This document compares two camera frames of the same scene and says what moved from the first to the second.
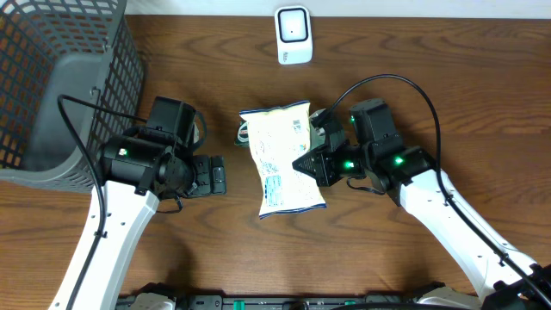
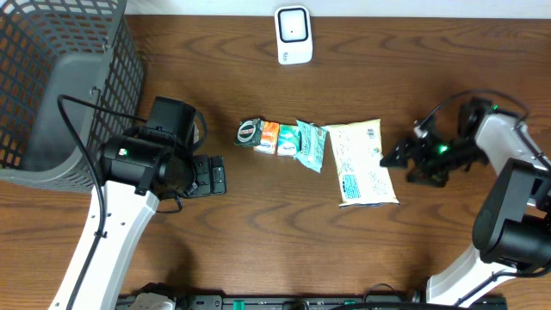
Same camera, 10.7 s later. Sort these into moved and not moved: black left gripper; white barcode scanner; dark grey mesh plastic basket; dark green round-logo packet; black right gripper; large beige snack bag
Moved: black right gripper; large beige snack bag
Not moved: black left gripper; white barcode scanner; dark grey mesh plastic basket; dark green round-logo packet
